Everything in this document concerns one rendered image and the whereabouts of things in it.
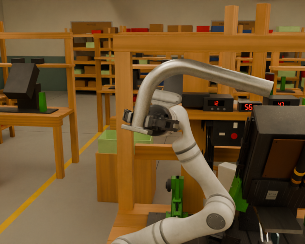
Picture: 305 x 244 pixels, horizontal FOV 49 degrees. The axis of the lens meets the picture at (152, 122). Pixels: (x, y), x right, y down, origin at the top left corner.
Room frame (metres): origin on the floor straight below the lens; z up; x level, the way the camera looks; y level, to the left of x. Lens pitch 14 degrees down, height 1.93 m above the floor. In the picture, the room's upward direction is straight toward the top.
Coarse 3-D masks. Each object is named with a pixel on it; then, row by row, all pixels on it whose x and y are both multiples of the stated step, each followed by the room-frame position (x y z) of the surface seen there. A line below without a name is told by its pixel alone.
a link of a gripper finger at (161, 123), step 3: (150, 120) 0.64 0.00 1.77; (153, 120) 0.64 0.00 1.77; (156, 120) 0.67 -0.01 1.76; (159, 120) 0.67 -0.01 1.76; (150, 123) 0.64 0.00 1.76; (153, 123) 0.65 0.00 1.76; (156, 123) 0.67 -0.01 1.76; (159, 123) 0.67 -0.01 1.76; (162, 123) 0.67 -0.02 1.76; (165, 123) 0.67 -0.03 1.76; (159, 126) 0.67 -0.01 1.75; (162, 126) 0.67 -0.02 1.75
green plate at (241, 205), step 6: (234, 180) 1.55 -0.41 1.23; (240, 180) 1.46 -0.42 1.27; (234, 186) 1.51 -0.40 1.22; (240, 186) 1.46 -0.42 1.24; (234, 192) 1.48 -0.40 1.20; (240, 192) 1.47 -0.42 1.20; (234, 198) 1.46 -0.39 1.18; (240, 198) 1.47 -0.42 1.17; (240, 204) 1.47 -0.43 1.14; (246, 204) 1.47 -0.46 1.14; (240, 210) 1.47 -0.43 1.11
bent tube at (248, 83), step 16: (160, 64) 0.66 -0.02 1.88; (176, 64) 0.64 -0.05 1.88; (192, 64) 0.63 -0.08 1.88; (208, 64) 0.63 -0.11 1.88; (144, 80) 0.65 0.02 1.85; (160, 80) 0.65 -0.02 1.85; (224, 80) 0.61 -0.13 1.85; (240, 80) 0.60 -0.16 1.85; (256, 80) 0.60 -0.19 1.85; (144, 96) 0.64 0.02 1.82; (144, 112) 0.64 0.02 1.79; (128, 128) 0.63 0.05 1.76; (144, 128) 0.64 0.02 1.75
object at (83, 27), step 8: (72, 24) 12.01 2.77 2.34; (80, 24) 11.97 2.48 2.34; (88, 24) 11.93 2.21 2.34; (96, 24) 11.89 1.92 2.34; (104, 24) 11.86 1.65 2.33; (112, 24) 11.82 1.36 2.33; (216, 24) 11.36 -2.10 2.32; (240, 24) 11.26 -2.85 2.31; (248, 24) 11.22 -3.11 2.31; (80, 32) 11.97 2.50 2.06; (88, 32) 11.94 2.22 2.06; (80, 40) 11.97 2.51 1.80; (88, 40) 11.94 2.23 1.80; (104, 40) 11.86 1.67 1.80
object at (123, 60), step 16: (128, 64) 1.88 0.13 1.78; (128, 80) 1.88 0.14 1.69; (192, 80) 1.85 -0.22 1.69; (208, 80) 1.85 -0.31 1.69; (128, 96) 1.88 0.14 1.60; (192, 128) 1.85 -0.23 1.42; (128, 144) 1.88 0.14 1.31; (128, 160) 1.88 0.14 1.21; (128, 176) 1.88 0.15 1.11; (128, 192) 1.88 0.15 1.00; (192, 192) 1.85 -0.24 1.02; (128, 208) 1.88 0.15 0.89; (192, 208) 1.85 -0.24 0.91
